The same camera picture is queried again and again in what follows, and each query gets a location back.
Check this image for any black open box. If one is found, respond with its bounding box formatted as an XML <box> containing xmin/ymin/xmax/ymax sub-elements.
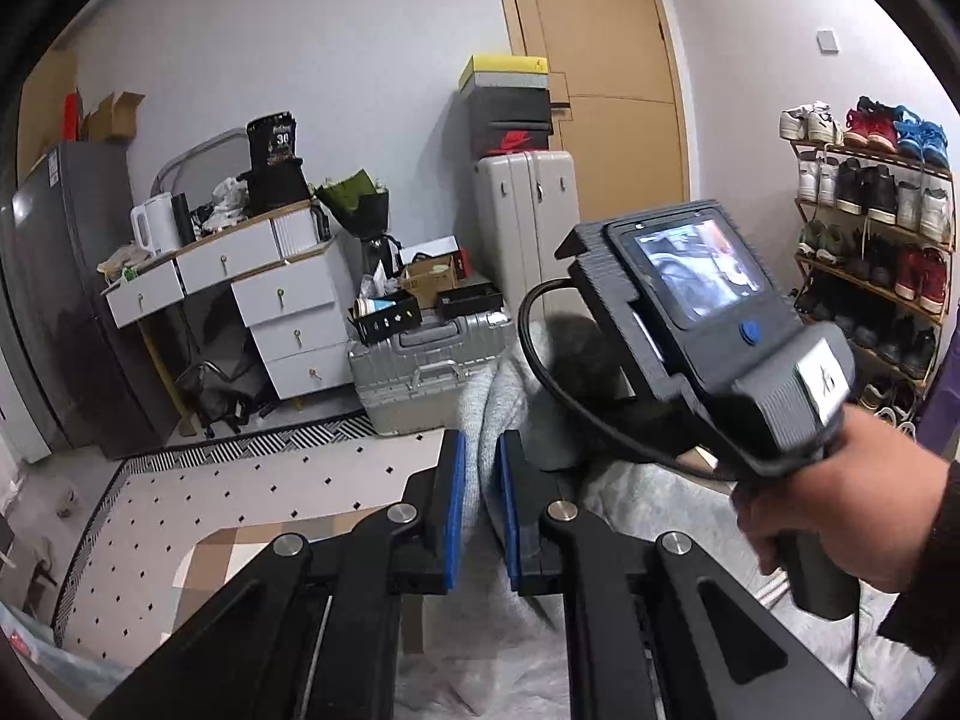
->
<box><xmin>352</xmin><ymin>292</ymin><xmax>421</xmax><ymax>346</ymax></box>

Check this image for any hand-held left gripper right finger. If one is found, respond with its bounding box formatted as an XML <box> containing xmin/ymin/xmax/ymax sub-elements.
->
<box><xmin>495</xmin><ymin>431</ymin><xmax>875</xmax><ymax>720</ymax></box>

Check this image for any purple cloth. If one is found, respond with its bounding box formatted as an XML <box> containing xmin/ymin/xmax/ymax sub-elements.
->
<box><xmin>919</xmin><ymin>330</ymin><xmax>960</xmax><ymax>458</ymax></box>

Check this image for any shoe rack with shoes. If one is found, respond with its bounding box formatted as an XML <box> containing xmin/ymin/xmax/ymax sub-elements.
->
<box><xmin>778</xmin><ymin>96</ymin><xmax>955</xmax><ymax>428</ymax></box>

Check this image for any small brown cardboard box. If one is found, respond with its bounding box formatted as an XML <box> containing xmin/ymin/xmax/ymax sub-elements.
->
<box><xmin>401</xmin><ymin>255</ymin><xmax>458</xmax><ymax>308</ymax></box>

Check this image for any white suitcase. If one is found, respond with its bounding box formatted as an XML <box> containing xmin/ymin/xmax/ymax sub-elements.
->
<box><xmin>475</xmin><ymin>150</ymin><xmax>582</xmax><ymax>316</ymax></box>

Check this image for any open cardboard box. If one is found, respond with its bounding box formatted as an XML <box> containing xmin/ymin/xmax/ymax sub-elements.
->
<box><xmin>81</xmin><ymin>92</ymin><xmax>146</xmax><ymax>143</ymax></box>

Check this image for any black cable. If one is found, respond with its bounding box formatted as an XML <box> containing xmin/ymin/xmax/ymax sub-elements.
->
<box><xmin>517</xmin><ymin>277</ymin><xmax>740</xmax><ymax>481</ymax></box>

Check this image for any white drawer desk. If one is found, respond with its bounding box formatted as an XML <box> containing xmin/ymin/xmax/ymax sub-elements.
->
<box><xmin>105</xmin><ymin>199</ymin><xmax>357</xmax><ymax>402</ymax></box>

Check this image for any black bag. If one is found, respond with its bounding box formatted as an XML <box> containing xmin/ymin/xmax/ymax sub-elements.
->
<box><xmin>176</xmin><ymin>360</ymin><xmax>275</xmax><ymax>436</ymax></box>

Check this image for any white rug striped border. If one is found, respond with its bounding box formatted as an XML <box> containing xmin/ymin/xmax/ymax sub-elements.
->
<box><xmin>52</xmin><ymin>416</ymin><xmax>451</xmax><ymax>665</ymax></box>

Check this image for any wooden door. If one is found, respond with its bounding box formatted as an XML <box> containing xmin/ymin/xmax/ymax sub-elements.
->
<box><xmin>489</xmin><ymin>0</ymin><xmax>691</xmax><ymax>241</ymax></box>

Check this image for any person's right hand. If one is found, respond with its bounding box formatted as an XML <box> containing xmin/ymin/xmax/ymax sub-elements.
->
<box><xmin>731</xmin><ymin>388</ymin><xmax>955</xmax><ymax>595</ymax></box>

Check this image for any checkered bed sheet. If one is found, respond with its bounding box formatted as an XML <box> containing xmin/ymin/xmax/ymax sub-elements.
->
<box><xmin>174</xmin><ymin>510</ymin><xmax>421</xmax><ymax>653</ymax></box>

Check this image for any white crumpled bag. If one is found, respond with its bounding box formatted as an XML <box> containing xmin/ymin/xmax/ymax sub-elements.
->
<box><xmin>193</xmin><ymin>178</ymin><xmax>248</xmax><ymax>232</ymax></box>

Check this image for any bamboo shoe rack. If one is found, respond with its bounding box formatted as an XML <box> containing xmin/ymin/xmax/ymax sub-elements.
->
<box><xmin>793</xmin><ymin>139</ymin><xmax>957</xmax><ymax>421</ymax></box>

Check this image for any silver suitcase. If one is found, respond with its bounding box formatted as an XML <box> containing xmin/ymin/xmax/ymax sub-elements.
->
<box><xmin>347</xmin><ymin>315</ymin><xmax>518</xmax><ymax>436</ymax></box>

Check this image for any dark grey shoe box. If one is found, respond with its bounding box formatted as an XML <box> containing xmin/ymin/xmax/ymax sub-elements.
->
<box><xmin>469</xmin><ymin>86</ymin><xmax>556</xmax><ymax>134</ymax></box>

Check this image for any person's right forearm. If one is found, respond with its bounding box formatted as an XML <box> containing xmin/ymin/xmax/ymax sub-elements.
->
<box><xmin>877</xmin><ymin>457</ymin><xmax>960</xmax><ymax>665</ymax></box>

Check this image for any clear plastic bag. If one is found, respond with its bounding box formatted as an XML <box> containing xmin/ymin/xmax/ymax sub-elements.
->
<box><xmin>0</xmin><ymin>600</ymin><xmax>136</xmax><ymax>698</ymax></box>

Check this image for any flat black box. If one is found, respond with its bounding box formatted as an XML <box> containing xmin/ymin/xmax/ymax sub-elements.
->
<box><xmin>435</xmin><ymin>283</ymin><xmax>505</xmax><ymax>320</ymax></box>

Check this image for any white electric kettle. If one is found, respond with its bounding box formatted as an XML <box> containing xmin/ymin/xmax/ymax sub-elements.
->
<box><xmin>131</xmin><ymin>193</ymin><xmax>183</xmax><ymax>256</ymax></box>

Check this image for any grey refrigerator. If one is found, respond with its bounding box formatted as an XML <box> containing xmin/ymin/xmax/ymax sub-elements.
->
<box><xmin>0</xmin><ymin>141</ymin><xmax>162</xmax><ymax>458</ymax></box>

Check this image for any flower bouquet dark wrap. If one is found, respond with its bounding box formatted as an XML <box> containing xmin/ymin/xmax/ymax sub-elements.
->
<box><xmin>315</xmin><ymin>171</ymin><xmax>402</xmax><ymax>293</ymax></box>

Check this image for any grey printed hoodie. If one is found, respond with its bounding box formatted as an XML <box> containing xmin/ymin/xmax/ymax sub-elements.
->
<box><xmin>394</xmin><ymin>315</ymin><xmax>938</xmax><ymax>720</ymax></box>

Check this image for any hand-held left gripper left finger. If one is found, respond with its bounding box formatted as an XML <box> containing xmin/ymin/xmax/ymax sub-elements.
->
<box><xmin>90</xmin><ymin>429</ymin><xmax>470</xmax><ymax>720</ymax></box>

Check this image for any grey arched mirror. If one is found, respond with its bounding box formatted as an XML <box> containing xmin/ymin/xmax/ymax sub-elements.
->
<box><xmin>150</xmin><ymin>127</ymin><xmax>252</xmax><ymax>200</ymax></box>

